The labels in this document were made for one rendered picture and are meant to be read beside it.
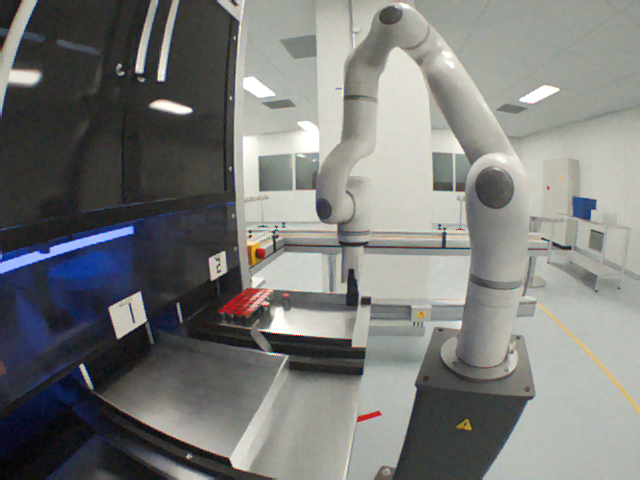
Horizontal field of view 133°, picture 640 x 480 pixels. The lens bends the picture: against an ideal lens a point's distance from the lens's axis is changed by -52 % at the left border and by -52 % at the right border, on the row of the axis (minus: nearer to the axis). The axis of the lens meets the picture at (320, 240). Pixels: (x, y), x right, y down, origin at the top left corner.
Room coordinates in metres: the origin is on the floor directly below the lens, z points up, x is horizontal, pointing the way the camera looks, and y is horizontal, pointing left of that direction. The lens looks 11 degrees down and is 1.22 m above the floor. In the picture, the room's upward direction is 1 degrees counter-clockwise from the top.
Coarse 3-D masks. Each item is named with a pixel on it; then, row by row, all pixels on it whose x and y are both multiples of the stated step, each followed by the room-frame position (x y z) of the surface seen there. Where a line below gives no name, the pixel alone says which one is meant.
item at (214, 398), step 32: (160, 352) 0.48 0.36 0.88; (192, 352) 0.50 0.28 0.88; (224, 352) 0.49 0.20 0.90; (256, 352) 0.47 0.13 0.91; (128, 384) 0.35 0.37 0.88; (160, 384) 0.37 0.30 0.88; (192, 384) 0.39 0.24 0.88; (224, 384) 0.40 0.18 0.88; (256, 384) 0.41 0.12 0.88; (128, 416) 0.24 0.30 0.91; (160, 416) 0.29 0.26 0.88; (192, 416) 0.30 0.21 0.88; (224, 416) 0.32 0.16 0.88; (256, 416) 0.30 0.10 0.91; (192, 448) 0.22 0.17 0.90; (224, 448) 0.25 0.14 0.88
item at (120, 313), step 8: (136, 296) 0.42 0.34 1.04; (120, 304) 0.37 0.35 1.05; (128, 304) 0.39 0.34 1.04; (136, 304) 0.41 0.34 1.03; (112, 312) 0.35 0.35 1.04; (120, 312) 0.37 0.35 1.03; (128, 312) 0.39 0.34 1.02; (136, 312) 0.41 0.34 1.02; (144, 312) 0.43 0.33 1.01; (112, 320) 0.35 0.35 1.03; (120, 320) 0.36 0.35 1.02; (128, 320) 0.38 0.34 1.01; (136, 320) 0.40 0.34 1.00; (144, 320) 0.42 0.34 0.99; (120, 328) 0.36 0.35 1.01; (128, 328) 0.38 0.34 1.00; (120, 336) 0.35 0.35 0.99
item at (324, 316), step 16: (256, 288) 0.83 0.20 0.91; (304, 304) 0.78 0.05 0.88; (320, 304) 0.78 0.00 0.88; (336, 304) 0.78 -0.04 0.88; (272, 320) 0.68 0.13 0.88; (288, 320) 0.68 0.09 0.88; (304, 320) 0.68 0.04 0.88; (320, 320) 0.68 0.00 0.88; (336, 320) 0.67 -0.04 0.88; (352, 320) 0.67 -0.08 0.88; (272, 336) 0.55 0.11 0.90; (288, 336) 0.55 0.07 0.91; (304, 336) 0.54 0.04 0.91; (320, 336) 0.53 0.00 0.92; (336, 336) 0.59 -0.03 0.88; (352, 336) 0.53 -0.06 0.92
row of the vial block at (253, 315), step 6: (264, 294) 0.75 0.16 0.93; (270, 294) 0.77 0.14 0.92; (258, 300) 0.70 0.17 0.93; (264, 300) 0.72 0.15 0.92; (270, 300) 0.75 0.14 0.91; (252, 306) 0.66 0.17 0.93; (258, 306) 0.68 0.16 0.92; (270, 306) 0.75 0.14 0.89; (246, 312) 0.63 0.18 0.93; (252, 312) 0.64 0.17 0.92; (258, 312) 0.66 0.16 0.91; (246, 318) 0.61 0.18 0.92; (252, 318) 0.63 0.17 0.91; (258, 318) 0.66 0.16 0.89; (246, 324) 0.61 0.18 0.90; (252, 324) 0.63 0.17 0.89
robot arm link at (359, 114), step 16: (352, 96) 0.66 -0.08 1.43; (352, 112) 0.66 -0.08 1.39; (368, 112) 0.66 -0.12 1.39; (352, 128) 0.66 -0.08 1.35; (368, 128) 0.66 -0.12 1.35; (352, 144) 0.66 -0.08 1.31; (368, 144) 0.67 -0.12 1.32; (336, 160) 0.64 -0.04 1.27; (352, 160) 0.63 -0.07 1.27; (320, 176) 0.64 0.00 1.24; (336, 176) 0.62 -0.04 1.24; (320, 192) 0.64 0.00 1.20; (336, 192) 0.62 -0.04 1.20; (320, 208) 0.64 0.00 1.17; (336, 208) 0.62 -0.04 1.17; (352, 208) 0.65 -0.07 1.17
